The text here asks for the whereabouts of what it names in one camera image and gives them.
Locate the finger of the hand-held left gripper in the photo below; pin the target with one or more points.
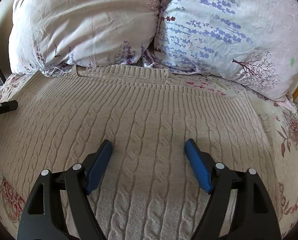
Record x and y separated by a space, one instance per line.
4 105

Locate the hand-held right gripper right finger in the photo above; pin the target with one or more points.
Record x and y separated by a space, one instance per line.
197 166

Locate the lavender print pillow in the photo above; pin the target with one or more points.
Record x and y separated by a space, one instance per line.
226 30

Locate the floral bed sheet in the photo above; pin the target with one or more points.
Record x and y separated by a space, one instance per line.
288 135

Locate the pink floral pillow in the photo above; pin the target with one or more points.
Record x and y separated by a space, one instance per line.
84 22

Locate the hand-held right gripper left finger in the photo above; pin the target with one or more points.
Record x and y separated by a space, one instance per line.
99 166

